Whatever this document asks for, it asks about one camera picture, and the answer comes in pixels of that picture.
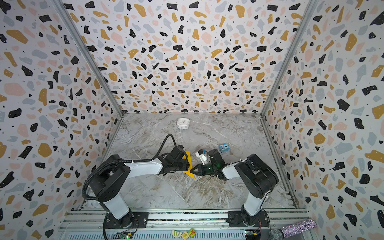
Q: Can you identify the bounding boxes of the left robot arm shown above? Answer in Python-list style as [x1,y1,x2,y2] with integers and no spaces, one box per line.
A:
[82,145,190,221]

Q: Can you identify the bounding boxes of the aluminium rail frame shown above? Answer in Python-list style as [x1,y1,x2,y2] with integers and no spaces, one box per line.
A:
[57,209,309,240]

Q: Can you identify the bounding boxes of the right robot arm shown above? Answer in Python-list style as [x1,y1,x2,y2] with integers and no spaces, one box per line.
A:
[190,149,279,227]

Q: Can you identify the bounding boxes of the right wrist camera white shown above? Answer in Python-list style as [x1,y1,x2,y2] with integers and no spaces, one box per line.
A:
[195,150,209,165]

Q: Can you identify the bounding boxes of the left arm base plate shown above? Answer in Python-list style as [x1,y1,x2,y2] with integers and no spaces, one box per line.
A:
[104,212,149,229]

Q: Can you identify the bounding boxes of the yellow square paper sheet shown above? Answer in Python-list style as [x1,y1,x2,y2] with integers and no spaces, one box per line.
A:
[183,151,195,179]

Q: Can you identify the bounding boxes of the glitter microphone right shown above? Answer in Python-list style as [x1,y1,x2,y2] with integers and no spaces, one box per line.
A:
[269,219,317,240]

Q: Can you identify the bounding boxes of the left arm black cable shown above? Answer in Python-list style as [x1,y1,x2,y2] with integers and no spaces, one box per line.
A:
[81,133,179,240]

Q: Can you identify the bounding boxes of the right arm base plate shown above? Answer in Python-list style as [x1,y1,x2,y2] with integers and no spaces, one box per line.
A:
[226,211,270,228]

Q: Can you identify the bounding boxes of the blue owl toy block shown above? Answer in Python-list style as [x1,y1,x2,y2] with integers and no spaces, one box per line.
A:
[219,143,230,152]

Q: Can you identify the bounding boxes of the colourful stickers on rail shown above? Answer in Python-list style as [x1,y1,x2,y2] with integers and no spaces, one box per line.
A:
[172,228,197,240]

